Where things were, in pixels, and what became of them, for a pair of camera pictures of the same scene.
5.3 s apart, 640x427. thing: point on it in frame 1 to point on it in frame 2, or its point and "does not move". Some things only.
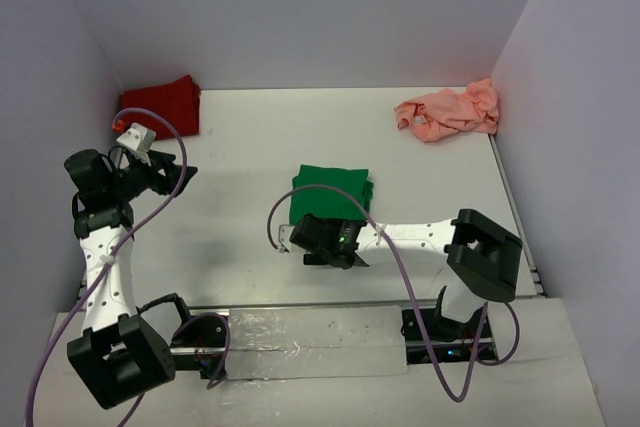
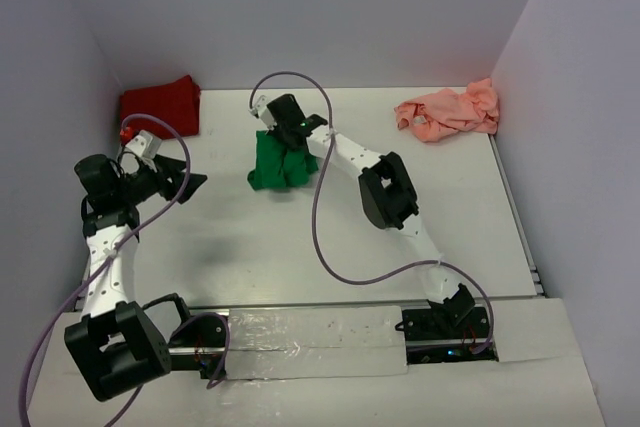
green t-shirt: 321,201 to 277,166
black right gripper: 314,259 to 275,131
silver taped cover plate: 320,341 does not move
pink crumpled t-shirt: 446,113 does not move
